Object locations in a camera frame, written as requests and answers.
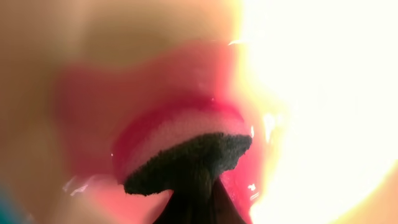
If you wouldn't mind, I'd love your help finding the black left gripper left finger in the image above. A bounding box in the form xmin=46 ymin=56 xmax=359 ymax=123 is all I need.
xmin=154 ymin=186 xmax=215 ymax=224

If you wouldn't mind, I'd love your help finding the yellow plate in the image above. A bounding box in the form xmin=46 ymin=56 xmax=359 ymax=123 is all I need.
xmin=1 ymin=1 xmax=397 ymax=223

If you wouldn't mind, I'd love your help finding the teal plastic tray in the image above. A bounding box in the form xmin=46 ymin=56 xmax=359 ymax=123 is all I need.
xmin=1 ymin=187 xmax=30 ymax=224

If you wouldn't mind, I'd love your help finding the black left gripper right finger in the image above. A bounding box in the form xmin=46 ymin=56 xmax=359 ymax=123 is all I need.
xmin=214 ymin=179 xmax=246 ymax=224

